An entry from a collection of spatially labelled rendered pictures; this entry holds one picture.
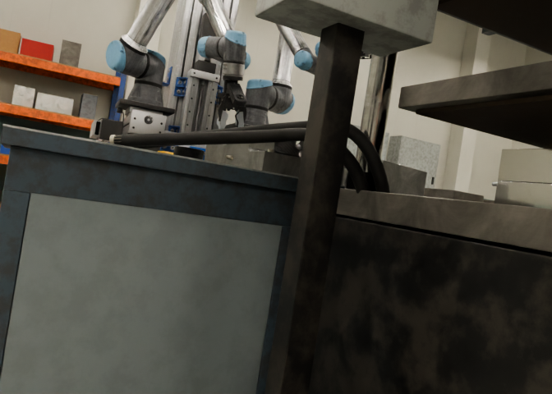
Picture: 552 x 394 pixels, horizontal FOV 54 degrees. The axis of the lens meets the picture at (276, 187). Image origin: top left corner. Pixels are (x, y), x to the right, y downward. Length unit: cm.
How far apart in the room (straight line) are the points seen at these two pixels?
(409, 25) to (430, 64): 847
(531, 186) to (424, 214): 50
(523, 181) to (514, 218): 61
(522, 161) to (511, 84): 45
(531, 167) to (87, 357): 113
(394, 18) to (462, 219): 38
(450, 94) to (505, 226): 38
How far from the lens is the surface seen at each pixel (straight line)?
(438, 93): 120
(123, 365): 131
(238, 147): 163
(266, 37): 796
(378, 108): 128
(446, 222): 97
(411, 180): 187
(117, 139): 133
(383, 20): 102
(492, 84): 110
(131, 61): 228
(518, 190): 149
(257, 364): 142
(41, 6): 733
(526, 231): 86
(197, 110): 250
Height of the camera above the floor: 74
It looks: 1 degrees up
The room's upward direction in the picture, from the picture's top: 9 degrees clockwise
